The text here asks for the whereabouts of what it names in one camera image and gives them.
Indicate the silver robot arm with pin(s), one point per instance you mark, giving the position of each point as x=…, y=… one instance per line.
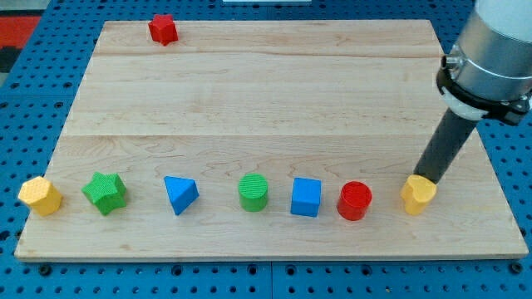
x=487, y=73

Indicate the red star block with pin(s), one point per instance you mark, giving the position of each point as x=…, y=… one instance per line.
x=163, y=29

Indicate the green star block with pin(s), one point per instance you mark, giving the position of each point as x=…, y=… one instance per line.
x=106, y=192

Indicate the wooden board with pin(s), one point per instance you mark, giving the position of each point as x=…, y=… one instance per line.
x=336, y=101

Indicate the green cylinder block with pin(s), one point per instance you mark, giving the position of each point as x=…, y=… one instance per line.
x=253, y=192

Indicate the blue cube block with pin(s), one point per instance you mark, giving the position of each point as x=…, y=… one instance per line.
x=306, y=197

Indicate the blue triangle block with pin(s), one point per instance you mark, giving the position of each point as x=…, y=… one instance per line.
x=182, y=193

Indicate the red cylinder block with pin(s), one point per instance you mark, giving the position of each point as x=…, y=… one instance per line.
x=354, y=200

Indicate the yellow heart block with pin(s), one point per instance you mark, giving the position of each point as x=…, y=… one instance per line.
x=417, y=192

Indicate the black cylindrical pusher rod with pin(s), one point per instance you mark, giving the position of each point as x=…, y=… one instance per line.
x=446, y=142

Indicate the yellow hexagon block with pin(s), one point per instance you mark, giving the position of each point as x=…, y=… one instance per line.
x=40, y=195

